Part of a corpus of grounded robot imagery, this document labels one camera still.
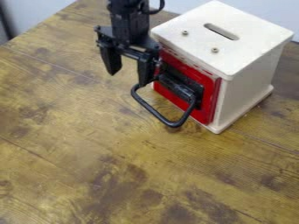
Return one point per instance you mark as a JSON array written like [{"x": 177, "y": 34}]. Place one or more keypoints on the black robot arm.
[{"x": 133, "y": 5}]

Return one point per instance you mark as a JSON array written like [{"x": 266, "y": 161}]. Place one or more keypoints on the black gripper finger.
[
  {"x": 111, "y": 59},
  {"x": 146, "y": 71}
]

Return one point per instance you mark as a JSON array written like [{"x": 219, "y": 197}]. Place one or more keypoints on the white wooden box cabinet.
[{"x": 227, "y": 49}]

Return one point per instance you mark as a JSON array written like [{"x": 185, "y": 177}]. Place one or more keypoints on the red wooden drawer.
[{"x": 187, "y": 84}]

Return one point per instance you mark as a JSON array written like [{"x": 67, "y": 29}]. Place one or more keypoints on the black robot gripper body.
[{"x": 126, "y": 38}]

